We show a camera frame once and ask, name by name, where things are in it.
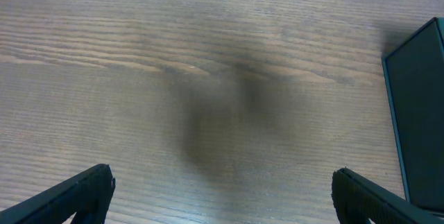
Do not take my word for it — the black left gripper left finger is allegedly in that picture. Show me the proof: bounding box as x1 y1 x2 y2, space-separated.
1 164 116 224

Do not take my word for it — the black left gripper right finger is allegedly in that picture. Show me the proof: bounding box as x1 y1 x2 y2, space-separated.
332 168 443 224

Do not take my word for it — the dark green box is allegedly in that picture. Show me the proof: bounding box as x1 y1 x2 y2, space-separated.
382 17 443 216

